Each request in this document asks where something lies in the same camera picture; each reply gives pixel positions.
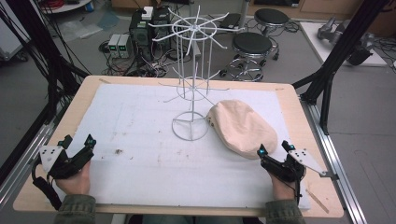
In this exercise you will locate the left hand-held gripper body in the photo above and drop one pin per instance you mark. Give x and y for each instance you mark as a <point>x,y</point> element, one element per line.
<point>57,163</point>

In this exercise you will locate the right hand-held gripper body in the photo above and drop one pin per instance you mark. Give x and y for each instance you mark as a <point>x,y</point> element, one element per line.
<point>291,168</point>

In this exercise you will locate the beige cap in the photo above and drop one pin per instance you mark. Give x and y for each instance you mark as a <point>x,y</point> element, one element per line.
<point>243,127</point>

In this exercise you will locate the person's right hand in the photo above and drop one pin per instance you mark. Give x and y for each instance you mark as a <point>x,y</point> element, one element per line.
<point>281,189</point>

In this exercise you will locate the person's left hand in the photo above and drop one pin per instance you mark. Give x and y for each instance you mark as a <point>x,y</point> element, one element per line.
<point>74,182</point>

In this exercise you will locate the thin wooden stick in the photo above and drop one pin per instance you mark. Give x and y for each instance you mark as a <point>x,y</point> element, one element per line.
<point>317,201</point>

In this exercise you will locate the white foam mat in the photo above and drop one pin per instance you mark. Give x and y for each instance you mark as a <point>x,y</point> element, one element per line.
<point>155,155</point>

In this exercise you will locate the grey power supply unit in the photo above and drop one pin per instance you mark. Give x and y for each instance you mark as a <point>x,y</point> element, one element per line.
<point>124,46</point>
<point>113,45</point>

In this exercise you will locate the large black round stool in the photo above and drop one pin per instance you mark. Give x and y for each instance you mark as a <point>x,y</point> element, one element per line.
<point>251,43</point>

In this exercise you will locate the black computer tower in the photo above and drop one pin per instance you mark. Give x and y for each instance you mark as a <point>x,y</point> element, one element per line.
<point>146,34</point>

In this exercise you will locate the small black round stool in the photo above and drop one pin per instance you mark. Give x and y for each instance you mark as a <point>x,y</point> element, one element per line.
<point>271,16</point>

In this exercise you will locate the black flat case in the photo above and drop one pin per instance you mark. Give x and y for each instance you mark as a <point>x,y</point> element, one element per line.
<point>230,20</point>

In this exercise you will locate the white box on computer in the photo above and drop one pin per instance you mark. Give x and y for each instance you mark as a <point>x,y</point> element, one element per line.
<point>147,13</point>

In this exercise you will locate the aluminium rail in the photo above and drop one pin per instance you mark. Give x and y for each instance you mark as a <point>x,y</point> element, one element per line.
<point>25,155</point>
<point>336,161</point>

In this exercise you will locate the black metal frame stand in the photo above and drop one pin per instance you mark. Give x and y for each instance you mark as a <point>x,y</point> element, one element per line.
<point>339,49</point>
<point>43,46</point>

